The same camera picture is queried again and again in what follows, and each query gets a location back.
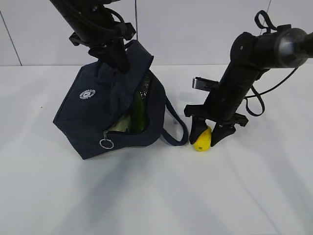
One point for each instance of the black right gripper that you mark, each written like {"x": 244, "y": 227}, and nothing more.
{"x": 219, "y": 108}

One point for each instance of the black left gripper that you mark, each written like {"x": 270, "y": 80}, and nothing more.
{"x": 107, "y": 45}

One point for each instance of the yellow lemon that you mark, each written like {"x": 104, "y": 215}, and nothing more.
{"x": 203, "y": 142}

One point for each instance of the dark navy lunch bag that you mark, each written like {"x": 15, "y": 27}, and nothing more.
{"x": 100, "y": 95}

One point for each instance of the green cucumber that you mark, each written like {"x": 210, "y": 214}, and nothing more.
{"x": 138, "y": 113}

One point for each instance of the green lidded glass container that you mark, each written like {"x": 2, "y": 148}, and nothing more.
{"x": 123, "y": 124}

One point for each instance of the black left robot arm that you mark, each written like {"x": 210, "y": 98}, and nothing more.
{"x": 99, "y": 28}

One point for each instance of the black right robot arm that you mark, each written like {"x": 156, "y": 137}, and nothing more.
{"x": 250, "y": 57}

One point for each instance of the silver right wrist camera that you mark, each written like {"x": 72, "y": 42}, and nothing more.
{"x": 203, "y": 84}

